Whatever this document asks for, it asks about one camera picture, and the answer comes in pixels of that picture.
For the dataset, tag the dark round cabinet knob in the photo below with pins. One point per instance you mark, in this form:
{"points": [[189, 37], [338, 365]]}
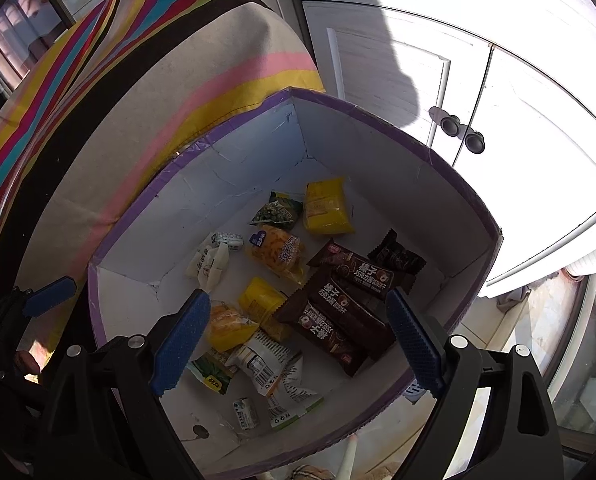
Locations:
{"points": [[450, 124], [475, 142]]}

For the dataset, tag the person's left hand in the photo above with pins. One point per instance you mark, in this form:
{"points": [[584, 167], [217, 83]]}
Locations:
{"points": [[25, 362]]}

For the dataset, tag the green pea packet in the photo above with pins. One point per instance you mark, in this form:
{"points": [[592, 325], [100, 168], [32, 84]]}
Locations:
{"points": [[210, 372], [275, 211]]}

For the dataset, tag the colourful striped cloth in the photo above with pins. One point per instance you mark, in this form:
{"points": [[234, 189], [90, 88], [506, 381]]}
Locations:
{"points": [[128, 135]]}

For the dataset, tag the white cabinet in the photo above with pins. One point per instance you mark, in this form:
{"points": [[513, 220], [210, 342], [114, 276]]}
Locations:
{"points": [[527, 135]]}

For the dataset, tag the white green-print packet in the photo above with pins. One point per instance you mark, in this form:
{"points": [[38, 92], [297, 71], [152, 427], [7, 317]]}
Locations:
{"points": [[258, 360], [293, 395]]}

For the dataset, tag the large yellow snack packet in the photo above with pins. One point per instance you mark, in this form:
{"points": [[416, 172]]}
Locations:
{"points": [[328, 207]]}

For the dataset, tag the small white packet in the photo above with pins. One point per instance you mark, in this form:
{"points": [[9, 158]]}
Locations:
{"points": [[245, 412], [228, 240]]}

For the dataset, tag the white snack packet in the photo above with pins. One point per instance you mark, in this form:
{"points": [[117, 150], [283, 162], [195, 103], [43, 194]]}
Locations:
{"points": [[208, 265]]}

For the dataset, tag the orange cake packet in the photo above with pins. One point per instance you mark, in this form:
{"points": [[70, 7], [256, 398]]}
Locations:
{"points": [[278, 250]]}

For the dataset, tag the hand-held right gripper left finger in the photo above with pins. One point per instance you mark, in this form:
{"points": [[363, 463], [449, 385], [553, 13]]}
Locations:
{"points": [[180, 350]]}

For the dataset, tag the black snack packet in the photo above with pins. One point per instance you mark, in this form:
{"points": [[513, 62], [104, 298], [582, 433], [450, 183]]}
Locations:
{"points": [[396, 258]]}

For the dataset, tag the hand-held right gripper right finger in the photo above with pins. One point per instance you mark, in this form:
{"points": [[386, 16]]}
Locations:
{"points": [[417, 345]]}

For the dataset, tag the purple-rimmed cardboard box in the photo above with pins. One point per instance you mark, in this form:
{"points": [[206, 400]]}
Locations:
{"points": [[377, 160]]}

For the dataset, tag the brown chocolate bar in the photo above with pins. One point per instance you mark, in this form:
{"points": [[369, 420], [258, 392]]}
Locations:
{"points": [[345, 310], [350, 262], [320, 337]]}

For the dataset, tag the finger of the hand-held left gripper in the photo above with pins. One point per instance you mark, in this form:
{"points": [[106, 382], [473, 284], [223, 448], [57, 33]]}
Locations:
{"points": [[50, 295]]}

